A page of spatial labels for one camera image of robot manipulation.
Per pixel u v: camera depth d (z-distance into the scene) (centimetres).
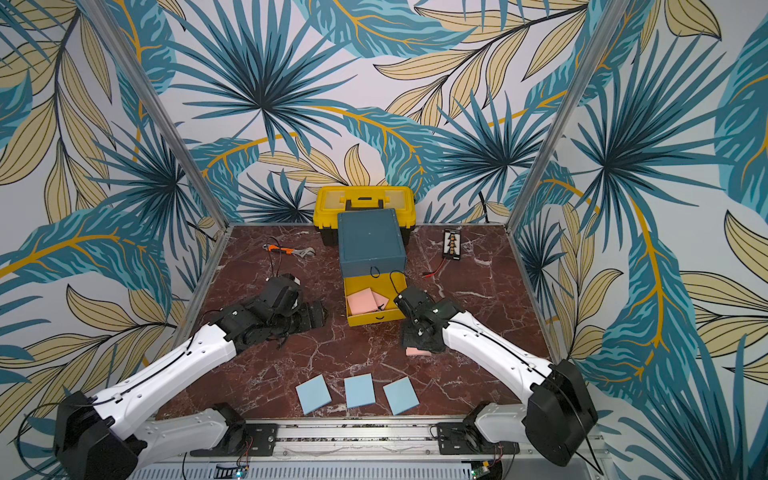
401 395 80
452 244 113
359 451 73
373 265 84
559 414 40
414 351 78
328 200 104
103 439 37
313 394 80
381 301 89
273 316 58
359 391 80
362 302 88
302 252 110
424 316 58
